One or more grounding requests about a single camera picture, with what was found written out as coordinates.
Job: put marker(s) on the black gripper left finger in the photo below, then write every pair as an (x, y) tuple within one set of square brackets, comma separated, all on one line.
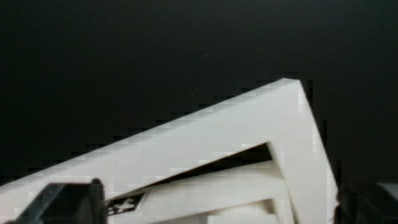
[(68, 204)]

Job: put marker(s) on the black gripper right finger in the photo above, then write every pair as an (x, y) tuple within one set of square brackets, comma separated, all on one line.
[(368, 203)]

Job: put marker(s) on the white table leg far left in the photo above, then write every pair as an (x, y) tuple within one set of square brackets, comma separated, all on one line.
[(237, 196)]

